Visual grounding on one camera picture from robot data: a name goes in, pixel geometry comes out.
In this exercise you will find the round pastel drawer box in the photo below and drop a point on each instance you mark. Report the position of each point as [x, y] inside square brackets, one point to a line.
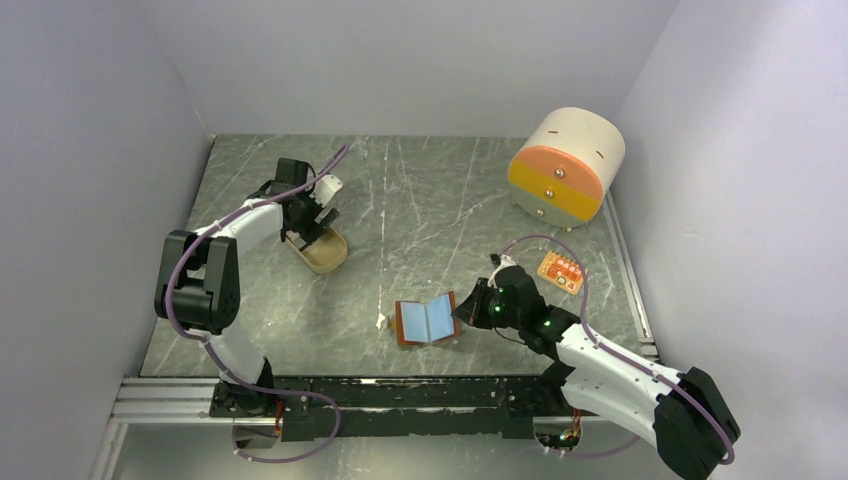
[565, 168]

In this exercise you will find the brown leather card holder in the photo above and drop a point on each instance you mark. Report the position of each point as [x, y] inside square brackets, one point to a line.
[423, 323]

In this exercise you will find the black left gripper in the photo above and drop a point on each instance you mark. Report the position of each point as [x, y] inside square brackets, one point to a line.
[310, 229]

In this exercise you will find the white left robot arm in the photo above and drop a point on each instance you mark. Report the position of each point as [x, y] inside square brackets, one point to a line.
[198, 288]

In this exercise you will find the beige plastic tray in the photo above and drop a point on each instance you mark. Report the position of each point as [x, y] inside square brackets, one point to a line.
[322, 256]

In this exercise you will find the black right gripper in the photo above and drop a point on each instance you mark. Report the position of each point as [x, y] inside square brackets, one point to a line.
[472, 309]

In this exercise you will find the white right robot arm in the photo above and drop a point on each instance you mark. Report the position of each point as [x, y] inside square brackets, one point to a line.
[683, 415]

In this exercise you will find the orange patterned card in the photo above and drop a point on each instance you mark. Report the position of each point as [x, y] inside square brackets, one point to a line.
[562, 272]

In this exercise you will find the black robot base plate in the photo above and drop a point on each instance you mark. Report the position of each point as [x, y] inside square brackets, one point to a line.
[313, 407]

